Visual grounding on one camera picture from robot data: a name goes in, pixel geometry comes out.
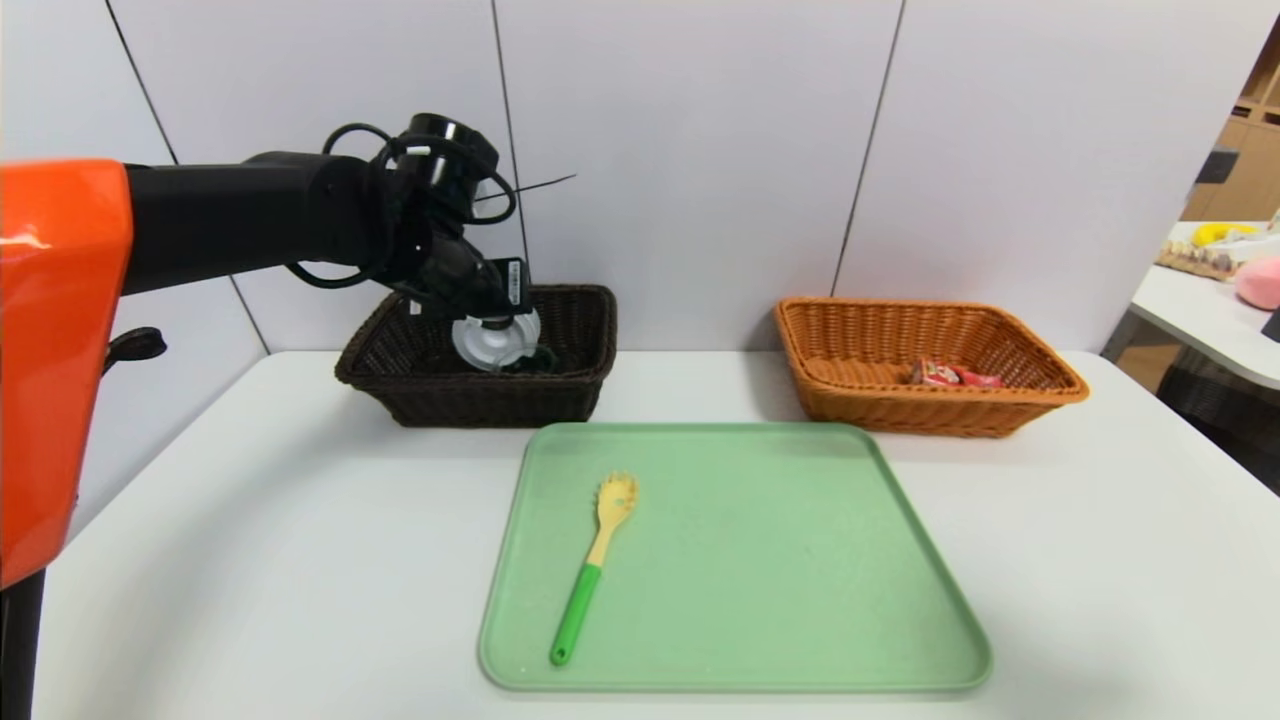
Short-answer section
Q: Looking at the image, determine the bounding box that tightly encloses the dark woven chair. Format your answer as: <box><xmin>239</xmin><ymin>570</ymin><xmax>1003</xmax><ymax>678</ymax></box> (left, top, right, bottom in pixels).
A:
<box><xmin>1155</xmin><ymin>365</ymin><xmax>1280</xmax><ymax>496</ymax></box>

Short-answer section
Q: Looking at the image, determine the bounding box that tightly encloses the dark brown wicker basket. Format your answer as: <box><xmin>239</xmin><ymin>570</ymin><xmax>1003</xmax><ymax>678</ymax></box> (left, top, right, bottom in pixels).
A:
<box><xmin>335</xmin><ymin>285</ymin><xmax>618</xmax><ymax>429</ymax></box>

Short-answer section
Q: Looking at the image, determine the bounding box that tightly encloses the white background table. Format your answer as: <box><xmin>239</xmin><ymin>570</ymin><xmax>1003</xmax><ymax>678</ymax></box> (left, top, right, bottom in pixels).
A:
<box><xmin>1130</xmin><ymin>222</ymin><xmax>1280</xmax><ymax>391</ymax></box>

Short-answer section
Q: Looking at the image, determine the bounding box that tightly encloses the thick black cable loop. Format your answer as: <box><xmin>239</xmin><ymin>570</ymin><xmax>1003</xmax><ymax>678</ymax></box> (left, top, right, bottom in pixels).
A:
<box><xmin>103</xmin><ymin>327</ymin><xmax>168</xmax><ymax>377</ymax></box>

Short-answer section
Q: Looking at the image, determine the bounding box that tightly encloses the orange wicker basket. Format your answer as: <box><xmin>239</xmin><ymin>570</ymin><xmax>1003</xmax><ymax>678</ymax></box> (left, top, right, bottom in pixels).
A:
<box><xmin>775</xmin><ymin>297</ymin><xmax>1091</xmax><ymax>439</ymax></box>

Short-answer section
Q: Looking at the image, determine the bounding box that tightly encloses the light green plastic tray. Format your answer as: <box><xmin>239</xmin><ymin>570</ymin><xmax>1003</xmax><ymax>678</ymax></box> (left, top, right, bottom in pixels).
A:
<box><xmin>478</xmin><ymin>422</ymin><xmax>993</xmax><ymax>694</ymax></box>

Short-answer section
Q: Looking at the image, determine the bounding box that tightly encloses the pink plush toy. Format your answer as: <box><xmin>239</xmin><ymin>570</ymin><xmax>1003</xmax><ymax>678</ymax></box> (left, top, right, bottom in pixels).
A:
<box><xmin>1235</xmin><ymin>257</ymin><xmax>1280</xmax><ymax>311</ymax></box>

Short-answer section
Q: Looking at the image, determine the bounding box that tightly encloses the yellow green pasta fork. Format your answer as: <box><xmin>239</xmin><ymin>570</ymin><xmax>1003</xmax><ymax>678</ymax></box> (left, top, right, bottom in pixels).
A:
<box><xmin>550</xmin><ymin>472</ymin><xmax>639</xmax><ymax>667</ymax></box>

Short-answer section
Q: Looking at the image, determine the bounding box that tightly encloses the wooden board with items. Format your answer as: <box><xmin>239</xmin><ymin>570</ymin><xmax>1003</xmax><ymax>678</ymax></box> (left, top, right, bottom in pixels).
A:
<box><xmin>1155</xmin><ymin>240</ymin><xmax>1241</xmax><ymax>283</ymax></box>

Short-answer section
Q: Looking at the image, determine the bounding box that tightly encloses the thin black zip tie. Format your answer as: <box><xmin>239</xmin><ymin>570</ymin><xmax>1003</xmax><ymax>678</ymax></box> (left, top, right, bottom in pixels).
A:
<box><xmin>475</xmin><ymin>173</ymin><xmax>579</xmax><ymax>201</ymax></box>

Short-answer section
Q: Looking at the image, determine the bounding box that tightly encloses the wooden shelf unit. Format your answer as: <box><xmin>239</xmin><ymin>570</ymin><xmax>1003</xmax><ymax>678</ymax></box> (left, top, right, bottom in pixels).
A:
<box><xmin>1180</xmin><ymin>20</ymin><xmax>1280</xmax><ymax>223</ymax></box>

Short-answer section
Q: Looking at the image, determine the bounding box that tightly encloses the white translucent plastic container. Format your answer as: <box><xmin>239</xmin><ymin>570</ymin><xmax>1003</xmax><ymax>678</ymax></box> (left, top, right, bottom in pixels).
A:
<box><xmin>452</xmin><ymin>308</ymin><xmax>542</xmax><ymax>374</ymax></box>

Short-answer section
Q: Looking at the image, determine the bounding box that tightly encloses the red snack box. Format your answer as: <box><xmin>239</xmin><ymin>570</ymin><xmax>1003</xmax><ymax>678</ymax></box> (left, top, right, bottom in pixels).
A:
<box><xmin>910</xmin><ymin>358</ymin><xmax>1004</xmax><ymax>391</ymax></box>

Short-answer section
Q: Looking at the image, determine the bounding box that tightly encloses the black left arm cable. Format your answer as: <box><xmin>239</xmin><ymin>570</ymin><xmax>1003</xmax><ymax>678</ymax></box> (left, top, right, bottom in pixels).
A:
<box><xmin>285</xmin><ymin>122</ymin><xmax>521</xmax><ymax>291</ymax></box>

